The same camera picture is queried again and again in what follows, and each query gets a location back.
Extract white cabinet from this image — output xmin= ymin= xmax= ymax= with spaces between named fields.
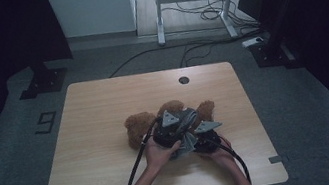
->
xmin=46 ymin=0 xmax=142 ymax=46

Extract grey cloth garment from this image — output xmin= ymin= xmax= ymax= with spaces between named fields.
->
xmin=161 ymin=105 xmax=206 ymax=162

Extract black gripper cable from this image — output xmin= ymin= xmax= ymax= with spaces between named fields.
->
xmin=111 ymin=115 xmax=173 ymax=185
xmin=208 ymin=132 xmax=253 ymax=185

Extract black stand base plate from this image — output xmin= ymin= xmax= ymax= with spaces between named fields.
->
xmin=247 ymin=33 xmax=305 ymax=77
xmin=13 ymin=57 xmax=72 ymax=102

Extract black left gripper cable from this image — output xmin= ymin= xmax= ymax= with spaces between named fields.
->
xmin=111 ymin=115 xmax=173 ymax=185

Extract white power strip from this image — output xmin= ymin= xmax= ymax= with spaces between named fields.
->
xmin=241 ymin=35 xmax=266 ymax=49

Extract round table cable hole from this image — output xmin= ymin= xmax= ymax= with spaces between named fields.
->
xmin=177 ymin=74 xmax=191 ymax=86

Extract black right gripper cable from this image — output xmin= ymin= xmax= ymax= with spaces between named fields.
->
xmin=208 ymin=132 xmax=253 ymax=185

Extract brown teddy bear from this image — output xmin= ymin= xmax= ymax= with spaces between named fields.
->
xmin=121 ymin=92 xmax=221 ymax=152

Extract long black floor cable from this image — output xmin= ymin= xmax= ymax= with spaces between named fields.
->
xmin=104 ymin=28 xmax=265 ymax=79

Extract person's right hand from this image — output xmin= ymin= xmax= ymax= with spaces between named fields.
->
xmin=198 ymin=132 xmax=238 ymax=172

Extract tangled black cables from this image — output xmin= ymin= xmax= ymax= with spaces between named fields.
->
xmin=160 ymin=0 xmax=260 ymax=44

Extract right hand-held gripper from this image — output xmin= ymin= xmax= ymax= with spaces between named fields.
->
xmin=189 ymin=117 xmax=228 ymax=156

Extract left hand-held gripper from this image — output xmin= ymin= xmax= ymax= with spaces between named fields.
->
xmin=148 ymin=106 xmax=193 ymax=152

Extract grey tape piece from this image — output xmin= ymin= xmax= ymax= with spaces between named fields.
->
xmin=268 ymin=153 xmax=291 ymax=166

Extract person's left hand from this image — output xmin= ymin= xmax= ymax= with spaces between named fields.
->
xmin=141 ymin=132 xmax=187 ymax=174

